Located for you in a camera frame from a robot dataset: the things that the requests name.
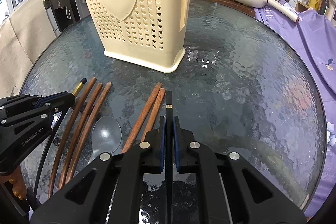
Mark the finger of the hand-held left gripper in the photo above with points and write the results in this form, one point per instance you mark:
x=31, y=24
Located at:
x=60, y=97
x=39, y=111

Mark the person's left hand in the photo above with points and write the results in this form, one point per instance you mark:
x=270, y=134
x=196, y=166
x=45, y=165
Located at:
x=17, y=184

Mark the white water dispenser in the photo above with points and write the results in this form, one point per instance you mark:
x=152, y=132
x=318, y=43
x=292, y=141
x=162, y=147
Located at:
x=56, y=3

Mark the metal spoon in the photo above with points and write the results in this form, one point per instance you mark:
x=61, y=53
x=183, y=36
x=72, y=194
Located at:
x=106, y=134

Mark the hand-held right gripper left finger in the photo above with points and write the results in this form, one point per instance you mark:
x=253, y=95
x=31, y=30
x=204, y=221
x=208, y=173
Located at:
x=162, y=146

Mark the black chopstick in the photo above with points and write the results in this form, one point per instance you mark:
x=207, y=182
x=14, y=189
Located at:
x=78, y=86
x=169, y=100

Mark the cream plastic utensil holder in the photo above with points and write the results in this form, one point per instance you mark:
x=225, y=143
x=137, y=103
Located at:
x=147, y=16

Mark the brown wooden chopstick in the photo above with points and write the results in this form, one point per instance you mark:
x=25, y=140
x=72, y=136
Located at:
x=147, y=111
x=78, y=111
x=156, y=108
x=86, y=117
x=96, y=112

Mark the beige cloth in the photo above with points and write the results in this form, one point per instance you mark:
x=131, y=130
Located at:
x=23, y=50

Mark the purple floral cloth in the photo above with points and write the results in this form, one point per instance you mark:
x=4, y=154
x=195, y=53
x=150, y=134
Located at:
x=315, y=56

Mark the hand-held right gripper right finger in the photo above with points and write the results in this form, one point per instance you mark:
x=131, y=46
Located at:
x=176, y=146

